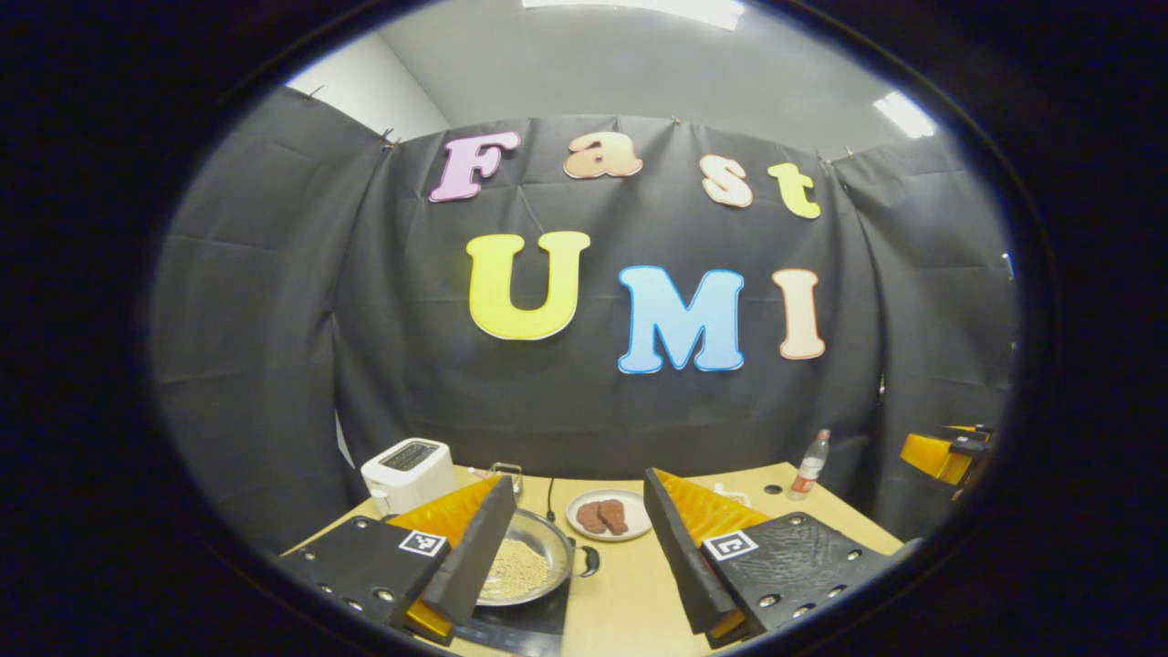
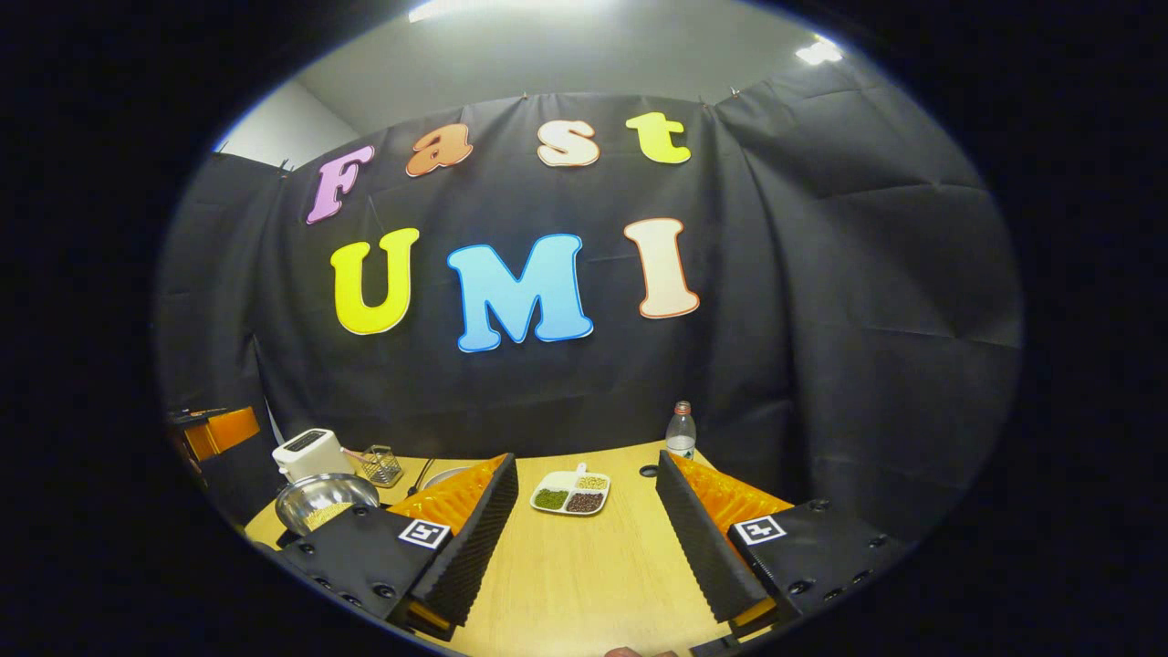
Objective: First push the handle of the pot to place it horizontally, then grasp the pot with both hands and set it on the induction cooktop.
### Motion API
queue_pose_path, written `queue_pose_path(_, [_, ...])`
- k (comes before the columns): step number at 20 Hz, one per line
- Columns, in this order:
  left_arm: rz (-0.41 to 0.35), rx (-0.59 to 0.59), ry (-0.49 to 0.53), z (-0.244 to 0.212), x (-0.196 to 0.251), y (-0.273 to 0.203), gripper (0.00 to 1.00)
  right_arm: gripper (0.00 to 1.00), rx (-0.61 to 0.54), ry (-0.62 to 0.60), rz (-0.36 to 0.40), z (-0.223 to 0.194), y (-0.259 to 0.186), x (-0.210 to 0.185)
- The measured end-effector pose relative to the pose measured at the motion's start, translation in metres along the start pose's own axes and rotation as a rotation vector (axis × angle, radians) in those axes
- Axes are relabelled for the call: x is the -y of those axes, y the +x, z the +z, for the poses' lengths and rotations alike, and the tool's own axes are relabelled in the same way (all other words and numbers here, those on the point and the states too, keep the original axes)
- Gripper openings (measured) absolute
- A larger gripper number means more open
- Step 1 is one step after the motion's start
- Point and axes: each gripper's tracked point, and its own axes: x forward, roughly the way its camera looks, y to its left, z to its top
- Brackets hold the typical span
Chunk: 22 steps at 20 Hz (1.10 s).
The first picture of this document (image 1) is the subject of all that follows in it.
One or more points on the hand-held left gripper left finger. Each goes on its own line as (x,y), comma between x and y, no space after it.
(476,555)

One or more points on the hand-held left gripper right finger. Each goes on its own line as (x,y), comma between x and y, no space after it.
(680,557)

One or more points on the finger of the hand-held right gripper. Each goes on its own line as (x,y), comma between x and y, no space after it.
(931,456)

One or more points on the black induction cooktop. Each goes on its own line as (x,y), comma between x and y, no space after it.
(529,619)

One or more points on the pile of yellow soybeans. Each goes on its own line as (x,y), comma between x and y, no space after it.
(520,570)

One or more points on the white round plate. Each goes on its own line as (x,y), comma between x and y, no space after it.
(639,529)

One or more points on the brown meat patty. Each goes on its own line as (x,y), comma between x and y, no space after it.
(615,516)
(591,518)

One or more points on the white divided dish with beans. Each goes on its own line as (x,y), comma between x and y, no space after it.
(735,497)

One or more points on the white toaster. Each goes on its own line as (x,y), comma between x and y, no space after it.
(406,474)

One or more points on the plastic bottle with red label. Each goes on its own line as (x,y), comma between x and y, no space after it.
(808,470)

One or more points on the small ceiling light panel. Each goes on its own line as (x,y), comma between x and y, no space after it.
(903,114)

